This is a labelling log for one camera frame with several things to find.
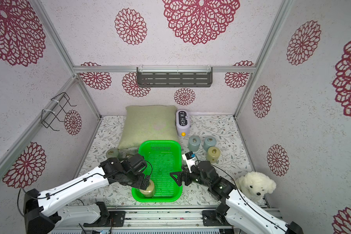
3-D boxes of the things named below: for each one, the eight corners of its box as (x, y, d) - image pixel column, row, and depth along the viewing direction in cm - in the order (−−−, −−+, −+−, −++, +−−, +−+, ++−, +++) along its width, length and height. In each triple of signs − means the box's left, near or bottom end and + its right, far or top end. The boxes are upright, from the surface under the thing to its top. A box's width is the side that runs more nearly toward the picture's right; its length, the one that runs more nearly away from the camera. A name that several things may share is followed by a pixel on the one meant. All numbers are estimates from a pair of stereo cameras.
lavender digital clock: (175, 138, 109) (175, 129, 100) (175, 119, 121) (175, 109, 113) (189, 138, 109) (190, 129, 100) (188, 119, 121) (189, 109, 113)
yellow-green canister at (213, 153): (207, 163, 96) (209, 156, 89) (205, 153, 101) (207, 146, 93) (218, 163, 96) (221, 156, 89) (216, 153, 101) (219, 146, 93)
